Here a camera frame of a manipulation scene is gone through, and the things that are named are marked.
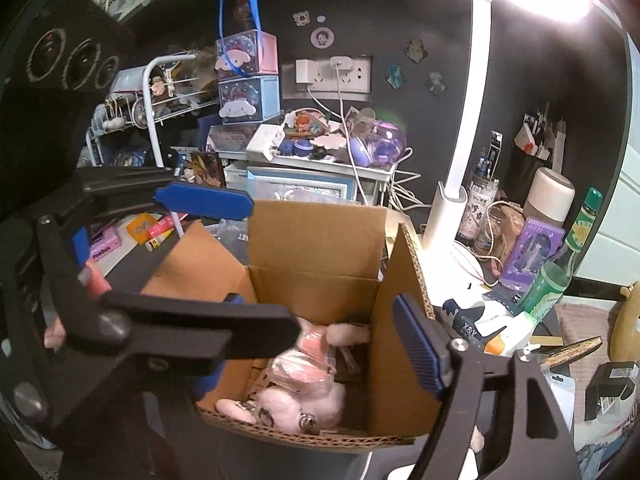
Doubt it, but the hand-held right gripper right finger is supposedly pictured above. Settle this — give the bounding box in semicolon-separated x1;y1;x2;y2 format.
392;294;576;480

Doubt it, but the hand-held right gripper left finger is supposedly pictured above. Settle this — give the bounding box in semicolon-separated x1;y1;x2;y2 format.
60;360;226;480

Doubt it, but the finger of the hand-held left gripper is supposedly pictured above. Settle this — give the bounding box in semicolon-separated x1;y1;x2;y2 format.
75;167;257;223
36;214;302;368

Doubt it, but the white plush with black marks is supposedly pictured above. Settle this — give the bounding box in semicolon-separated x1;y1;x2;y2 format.
215;385;347;435

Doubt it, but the bagged pink white plush toy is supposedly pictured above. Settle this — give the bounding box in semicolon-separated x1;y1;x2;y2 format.
265;324;346;391

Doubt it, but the brown cardboard box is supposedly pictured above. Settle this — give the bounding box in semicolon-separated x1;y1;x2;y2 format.
140;199;436;456

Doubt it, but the person's left hand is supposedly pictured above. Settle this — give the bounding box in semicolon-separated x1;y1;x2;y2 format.
44;262;113;351

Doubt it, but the clear wrapped flat box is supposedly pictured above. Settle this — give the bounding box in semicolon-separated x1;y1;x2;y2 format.
202;217;251;267

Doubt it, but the pink bottle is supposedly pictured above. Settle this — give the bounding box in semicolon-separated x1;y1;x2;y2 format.
146;217;188;242

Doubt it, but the white navy printed packet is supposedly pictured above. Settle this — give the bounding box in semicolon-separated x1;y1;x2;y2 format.
442;299;501;353

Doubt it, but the orange box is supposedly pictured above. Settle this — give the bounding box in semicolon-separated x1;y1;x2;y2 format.
125;211;163;243

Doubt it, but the white power adapter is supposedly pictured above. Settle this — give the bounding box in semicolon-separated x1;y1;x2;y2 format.
246;124;286;161

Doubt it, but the blue framed picture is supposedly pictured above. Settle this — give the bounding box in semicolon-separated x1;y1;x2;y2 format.
246;166;358;202

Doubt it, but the white tube orange cap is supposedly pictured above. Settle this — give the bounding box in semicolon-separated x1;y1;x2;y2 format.
482;310;538;356

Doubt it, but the blue pastel storage box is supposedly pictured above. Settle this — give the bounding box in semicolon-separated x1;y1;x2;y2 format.
218;76;277;125

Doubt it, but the orange trinket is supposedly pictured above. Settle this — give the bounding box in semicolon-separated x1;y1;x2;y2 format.
286;109;328;137

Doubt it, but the green glass bottle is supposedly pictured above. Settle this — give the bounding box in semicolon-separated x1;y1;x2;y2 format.
520;187;604;322

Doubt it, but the purple figure box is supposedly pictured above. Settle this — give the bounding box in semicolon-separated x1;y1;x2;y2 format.
499;216;567;292

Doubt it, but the pink pastel storage box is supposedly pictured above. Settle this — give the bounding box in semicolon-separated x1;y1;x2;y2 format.
215;30;279;79

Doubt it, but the black gold edged box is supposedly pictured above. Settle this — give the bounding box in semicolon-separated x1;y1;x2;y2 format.
539;336;604;370

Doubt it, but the printed pen cup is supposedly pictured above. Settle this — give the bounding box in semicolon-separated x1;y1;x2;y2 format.
457;172;501;247

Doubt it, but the purple egg case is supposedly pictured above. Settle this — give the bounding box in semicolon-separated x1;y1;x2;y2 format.
348;137;373;167

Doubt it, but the blue ribbon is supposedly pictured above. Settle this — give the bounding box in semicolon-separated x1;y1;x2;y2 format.
218;0;262;73

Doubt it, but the clear plastic cup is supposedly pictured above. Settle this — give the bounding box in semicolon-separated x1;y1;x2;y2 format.
345;106;377;136

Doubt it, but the white drawer unit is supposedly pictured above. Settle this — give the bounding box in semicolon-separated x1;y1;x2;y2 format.
222;152;396;207

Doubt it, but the black small box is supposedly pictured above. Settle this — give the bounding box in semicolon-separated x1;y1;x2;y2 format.
584;360;640;423

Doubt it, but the purple clear ball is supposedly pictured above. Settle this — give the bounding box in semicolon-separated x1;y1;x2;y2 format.
367;120;407;168

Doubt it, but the white cylinder container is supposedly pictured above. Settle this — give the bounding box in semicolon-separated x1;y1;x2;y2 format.
524;167;577;223

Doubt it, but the black desk organizer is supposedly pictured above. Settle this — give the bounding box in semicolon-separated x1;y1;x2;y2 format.
515;102;568;186

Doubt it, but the white desk lamp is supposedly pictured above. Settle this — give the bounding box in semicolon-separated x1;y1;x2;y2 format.
420;0;608;306

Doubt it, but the white wire rack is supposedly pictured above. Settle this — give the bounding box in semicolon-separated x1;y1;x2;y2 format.
85;55;226;171

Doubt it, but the beige cable bundle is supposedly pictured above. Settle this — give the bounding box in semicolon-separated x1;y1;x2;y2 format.
475;200;526;271

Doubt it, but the white charger cable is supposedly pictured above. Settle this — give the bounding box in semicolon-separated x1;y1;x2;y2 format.
334;67;367;206

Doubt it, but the white cable bundle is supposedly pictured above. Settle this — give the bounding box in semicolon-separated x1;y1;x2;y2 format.
387;147;427;211

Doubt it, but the white wall power strip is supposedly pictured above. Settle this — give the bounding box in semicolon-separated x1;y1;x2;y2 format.
281;55;373;95

